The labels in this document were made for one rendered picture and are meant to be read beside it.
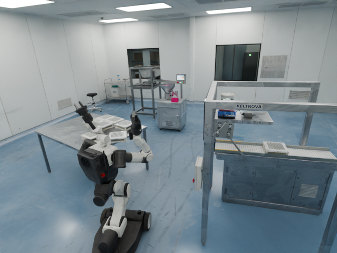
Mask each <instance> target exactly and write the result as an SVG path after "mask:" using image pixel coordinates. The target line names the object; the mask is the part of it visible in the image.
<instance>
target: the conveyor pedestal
mask: <svg viewBox="0 0 337 253"><path fill-rule="evenodd" d="M333 174H334V171H329V172H328V173H324V170H320V169H309V168H299V167H289V166H281V167H280V168H276V165H267V164H257V163H246V162H236V161H232V163H228V161H225V160H224V166H223V180H222V200H223V202H227V203H234V204H241V205H248V206H255V207H262V208H269V209H276V210H283V211H290V212H297V213H304V214H311V215H318V216H319V213H322V211H323V208H324V205H325V201H326V198H327V195H328V191H329V188H330V184H331V181H332V178H333Z"/></svg>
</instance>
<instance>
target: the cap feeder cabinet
mask: <svg viewBox="0 0 337 253"><path fill-rule="evenodd" d="M172 98H179V101H178V102H172V101H171V99H168V100H167V99H165V97H163V98H161V99H160V100H158V101H157V102H156V103H157V121H158V128H160V130H161V128H164V129H174V130H179V132H180V130H181V129H182V127H183V126H184V125H185V123H186V122H187V119H186V97H183V98H180V97H172Z"/></svg>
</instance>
